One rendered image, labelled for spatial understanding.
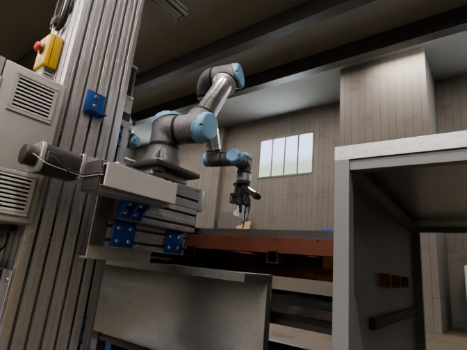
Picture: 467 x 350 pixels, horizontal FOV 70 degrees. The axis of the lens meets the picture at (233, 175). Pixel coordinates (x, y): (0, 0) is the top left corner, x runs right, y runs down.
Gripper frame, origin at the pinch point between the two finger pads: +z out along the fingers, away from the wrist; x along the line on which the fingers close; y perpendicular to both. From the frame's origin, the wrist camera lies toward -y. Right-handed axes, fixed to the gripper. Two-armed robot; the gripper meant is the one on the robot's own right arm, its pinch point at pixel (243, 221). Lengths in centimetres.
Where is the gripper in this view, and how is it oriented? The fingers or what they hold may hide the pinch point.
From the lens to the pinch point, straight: 168.6
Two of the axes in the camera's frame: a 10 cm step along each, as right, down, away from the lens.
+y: -8.1, 0.8, 5.8
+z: -0.9, 9.6, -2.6
